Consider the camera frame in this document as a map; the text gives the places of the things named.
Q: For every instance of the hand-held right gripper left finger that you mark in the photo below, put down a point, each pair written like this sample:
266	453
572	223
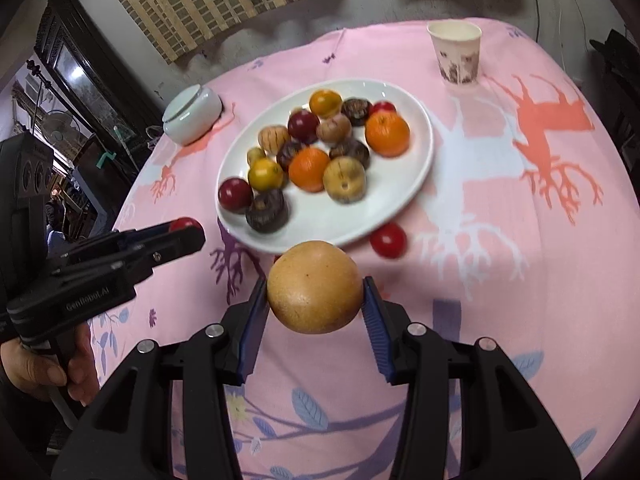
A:
252	340

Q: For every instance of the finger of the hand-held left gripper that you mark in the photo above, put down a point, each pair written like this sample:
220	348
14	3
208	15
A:
185	242
140	236

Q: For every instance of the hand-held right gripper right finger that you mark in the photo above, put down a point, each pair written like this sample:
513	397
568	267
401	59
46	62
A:
377	340

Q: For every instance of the dark red plum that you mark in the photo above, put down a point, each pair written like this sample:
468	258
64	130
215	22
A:
303	126
235	194

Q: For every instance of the smooth tan passion fruit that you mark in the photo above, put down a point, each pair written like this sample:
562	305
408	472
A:
314	287

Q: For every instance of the dark brown water chestnut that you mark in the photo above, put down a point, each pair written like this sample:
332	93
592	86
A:
356	152
356	110
267	210
287	152

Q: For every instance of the small yellow tomato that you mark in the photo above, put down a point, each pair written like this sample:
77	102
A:
266	175

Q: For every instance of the tan longan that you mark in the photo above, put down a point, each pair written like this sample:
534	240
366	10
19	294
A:
256	155

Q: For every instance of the striped pepino melon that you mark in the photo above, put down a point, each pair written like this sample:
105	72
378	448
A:
273	138

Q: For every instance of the small orange mandarin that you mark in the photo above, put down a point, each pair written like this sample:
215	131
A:
308	169

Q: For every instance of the white oval plate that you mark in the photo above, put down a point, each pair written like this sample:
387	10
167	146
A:
400	185

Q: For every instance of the mottled tan passion fruit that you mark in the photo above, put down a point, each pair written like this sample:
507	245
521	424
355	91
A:
334	127
344	180

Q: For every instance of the large yellow tomato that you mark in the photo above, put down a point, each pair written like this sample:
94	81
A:
325	102

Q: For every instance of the large orange mandarin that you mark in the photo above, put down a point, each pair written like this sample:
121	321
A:
387	132

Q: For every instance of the person's left hand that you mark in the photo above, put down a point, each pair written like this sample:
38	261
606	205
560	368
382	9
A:
35	365

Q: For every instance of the green plastic hook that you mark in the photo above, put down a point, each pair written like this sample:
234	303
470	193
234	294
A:
107	159

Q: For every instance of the white lidded ceramic jar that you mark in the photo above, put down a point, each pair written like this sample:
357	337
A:
192	115

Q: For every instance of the electric fan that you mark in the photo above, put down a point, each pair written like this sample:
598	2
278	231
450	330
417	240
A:
60	122

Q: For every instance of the dark wooden cabinet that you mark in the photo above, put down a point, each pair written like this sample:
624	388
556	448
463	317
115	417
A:
75	60

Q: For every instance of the bamboo blind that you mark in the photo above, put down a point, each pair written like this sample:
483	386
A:
200	0

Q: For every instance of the printed paper cup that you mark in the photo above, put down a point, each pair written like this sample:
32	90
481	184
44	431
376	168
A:
455	55

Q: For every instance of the black desk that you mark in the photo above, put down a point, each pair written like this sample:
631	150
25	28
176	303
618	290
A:
620	70

